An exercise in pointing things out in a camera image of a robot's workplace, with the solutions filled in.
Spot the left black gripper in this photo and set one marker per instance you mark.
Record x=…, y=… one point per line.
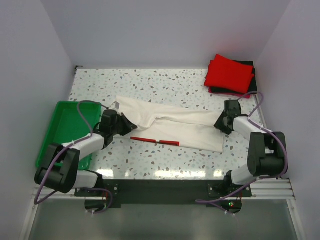
x=128, y=126

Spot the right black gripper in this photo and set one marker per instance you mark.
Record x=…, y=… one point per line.
x=218, y=124

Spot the white t shirt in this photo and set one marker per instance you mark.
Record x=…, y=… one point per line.
x=172, y=125

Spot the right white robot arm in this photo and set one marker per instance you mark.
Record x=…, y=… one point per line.
x=267, y=153

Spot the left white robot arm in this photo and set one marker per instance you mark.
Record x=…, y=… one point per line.
x=59, y=167

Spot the red folded t shirt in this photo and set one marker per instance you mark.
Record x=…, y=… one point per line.
x=229, y=74

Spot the green plastic tray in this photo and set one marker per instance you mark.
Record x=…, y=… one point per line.
x=66, y=124

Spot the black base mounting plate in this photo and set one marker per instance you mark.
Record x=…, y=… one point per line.
x=116, y=193

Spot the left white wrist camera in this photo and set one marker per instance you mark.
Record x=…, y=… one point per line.
x=115, y=106

